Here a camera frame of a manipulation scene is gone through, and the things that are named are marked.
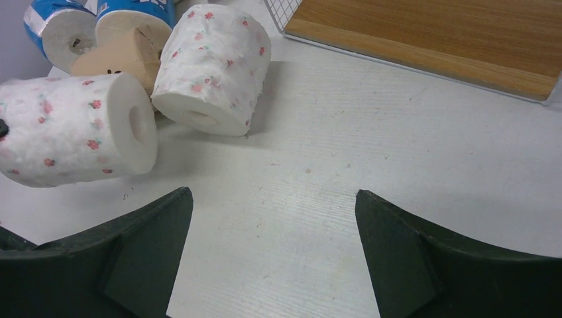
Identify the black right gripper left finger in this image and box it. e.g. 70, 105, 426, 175
1, 187, 194, 317

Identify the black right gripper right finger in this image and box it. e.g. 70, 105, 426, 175
355, 190, 561, 317

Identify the floral white paper roll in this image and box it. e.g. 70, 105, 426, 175
151, 4, 271, 136
1, 73, 158, 187

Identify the brown paper roll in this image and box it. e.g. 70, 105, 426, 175
70, 25, 171, 95

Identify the blue paper roll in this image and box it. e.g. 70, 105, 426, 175
95, 0, 175, 49
23, 0, 97, 73

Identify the white wire wooden shelf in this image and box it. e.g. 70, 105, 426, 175
265, 1, 561, 105

